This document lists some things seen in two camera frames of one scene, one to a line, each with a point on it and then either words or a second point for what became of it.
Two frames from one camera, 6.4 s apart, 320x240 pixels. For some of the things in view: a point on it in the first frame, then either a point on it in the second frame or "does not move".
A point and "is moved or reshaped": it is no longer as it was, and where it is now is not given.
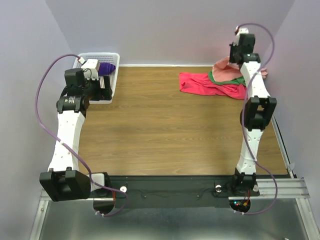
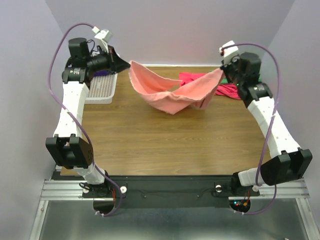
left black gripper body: [94, 92] to [102, 61]
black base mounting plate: [176, 191] does not move
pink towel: [224, 70] is moved or reshaped
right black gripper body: [234, 50] to [231, 72]
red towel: [201, 84] does not move
